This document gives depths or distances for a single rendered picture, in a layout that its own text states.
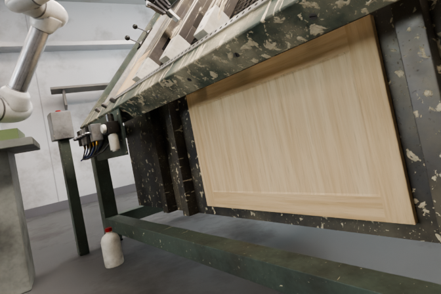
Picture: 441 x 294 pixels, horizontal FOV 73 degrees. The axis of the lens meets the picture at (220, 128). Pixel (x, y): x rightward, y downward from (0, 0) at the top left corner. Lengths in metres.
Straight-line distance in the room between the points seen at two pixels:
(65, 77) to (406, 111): 4.71
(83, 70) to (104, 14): 1.03
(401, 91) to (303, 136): 0.31
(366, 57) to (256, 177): 0.59
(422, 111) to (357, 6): 0.28
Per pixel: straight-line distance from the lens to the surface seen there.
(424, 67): 0.81
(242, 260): 1.04
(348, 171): 0.96
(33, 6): 1.87
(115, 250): 1.80
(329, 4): 0.71
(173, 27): 1.70
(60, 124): 2.15
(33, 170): 4.92
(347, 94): 0.92
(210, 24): 1.08
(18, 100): 2.05
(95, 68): 5.16
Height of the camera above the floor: 0.56
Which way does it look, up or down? 2 degrees up
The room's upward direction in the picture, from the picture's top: 11 degrees counter-clockwise
